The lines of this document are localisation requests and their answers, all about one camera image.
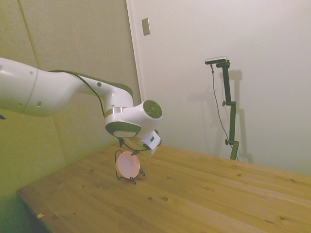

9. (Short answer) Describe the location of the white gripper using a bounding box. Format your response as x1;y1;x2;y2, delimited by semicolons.
131;145;159;159

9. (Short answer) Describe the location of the grey wall switch plate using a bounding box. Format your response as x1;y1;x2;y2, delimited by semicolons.
141;17;151;36

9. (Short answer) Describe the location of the black camera stand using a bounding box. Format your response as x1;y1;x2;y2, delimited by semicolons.
216;60;240;161

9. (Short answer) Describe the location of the white door frame trim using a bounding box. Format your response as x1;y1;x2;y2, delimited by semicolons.
126;0;153;102

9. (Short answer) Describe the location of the pink bowl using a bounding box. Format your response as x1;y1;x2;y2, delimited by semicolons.
115;150;141;179

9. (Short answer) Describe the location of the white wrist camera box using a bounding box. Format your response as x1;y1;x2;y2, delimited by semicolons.
141;130;162;150

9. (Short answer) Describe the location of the black wire dish stand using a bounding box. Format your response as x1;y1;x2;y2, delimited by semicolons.
114;150;146;185

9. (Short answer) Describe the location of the silver exterior camera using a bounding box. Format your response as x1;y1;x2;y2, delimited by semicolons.
205;55;228;65

